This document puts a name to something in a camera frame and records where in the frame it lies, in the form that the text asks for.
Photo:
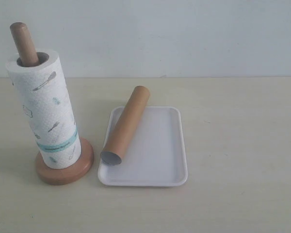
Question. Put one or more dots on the white rectangular plastic tray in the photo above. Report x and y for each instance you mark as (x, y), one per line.
(155, 156)

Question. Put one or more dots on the brown cardboard tube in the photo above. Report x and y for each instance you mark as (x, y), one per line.
(125, 128)

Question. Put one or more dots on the printed white paper towel roll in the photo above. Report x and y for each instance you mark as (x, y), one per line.
(46, 104)

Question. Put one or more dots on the wooden paper towel holder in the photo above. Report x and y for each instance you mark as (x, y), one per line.
(29, 58)

